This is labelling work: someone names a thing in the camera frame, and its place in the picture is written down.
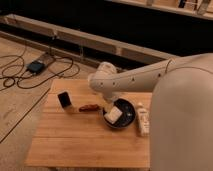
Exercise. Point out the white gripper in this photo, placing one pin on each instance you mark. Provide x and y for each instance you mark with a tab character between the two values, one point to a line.
113	113

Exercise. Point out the black eraser block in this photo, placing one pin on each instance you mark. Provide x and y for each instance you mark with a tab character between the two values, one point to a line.
64	99

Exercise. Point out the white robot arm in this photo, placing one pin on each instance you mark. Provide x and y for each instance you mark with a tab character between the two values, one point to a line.
181	108

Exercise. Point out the black round bowl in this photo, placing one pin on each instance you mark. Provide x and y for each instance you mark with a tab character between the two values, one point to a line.
127	117

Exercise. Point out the brown food piece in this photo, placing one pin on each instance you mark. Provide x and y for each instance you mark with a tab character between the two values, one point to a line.
89	108

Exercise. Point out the wooden table board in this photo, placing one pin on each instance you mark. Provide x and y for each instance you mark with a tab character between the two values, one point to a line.
66	137

